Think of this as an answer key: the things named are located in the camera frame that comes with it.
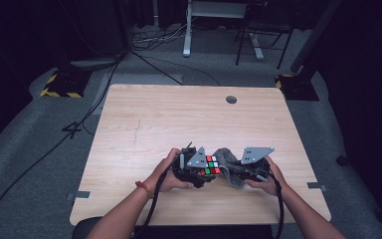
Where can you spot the person's right hand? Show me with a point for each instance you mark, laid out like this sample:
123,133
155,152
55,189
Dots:
275,184

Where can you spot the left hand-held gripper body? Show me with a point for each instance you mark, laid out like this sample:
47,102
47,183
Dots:
192,169

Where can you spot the dark slanted stand column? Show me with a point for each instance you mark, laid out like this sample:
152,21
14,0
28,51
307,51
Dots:
315,35

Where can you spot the grey tape strip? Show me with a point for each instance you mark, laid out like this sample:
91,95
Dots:
79,194
316,186

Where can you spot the white-legged desk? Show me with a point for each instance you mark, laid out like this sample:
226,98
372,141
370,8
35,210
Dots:
212,9

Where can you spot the multicoloured puzzle cube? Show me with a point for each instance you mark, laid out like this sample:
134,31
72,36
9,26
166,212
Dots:
212,164

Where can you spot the person's left hand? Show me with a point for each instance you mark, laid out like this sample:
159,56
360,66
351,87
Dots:
164,176

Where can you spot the yellow-black striped stand base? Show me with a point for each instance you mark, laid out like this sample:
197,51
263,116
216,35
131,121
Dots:
296,88
64,83

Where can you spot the black metal chair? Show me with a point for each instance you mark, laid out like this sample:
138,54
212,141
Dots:
265,25

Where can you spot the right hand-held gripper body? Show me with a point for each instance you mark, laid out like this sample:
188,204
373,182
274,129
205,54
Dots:
253,156

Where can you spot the person's dark clothing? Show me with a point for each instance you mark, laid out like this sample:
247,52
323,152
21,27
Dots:
205,233

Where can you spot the grey fluffy cloth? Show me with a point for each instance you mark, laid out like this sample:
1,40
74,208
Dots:
228,163

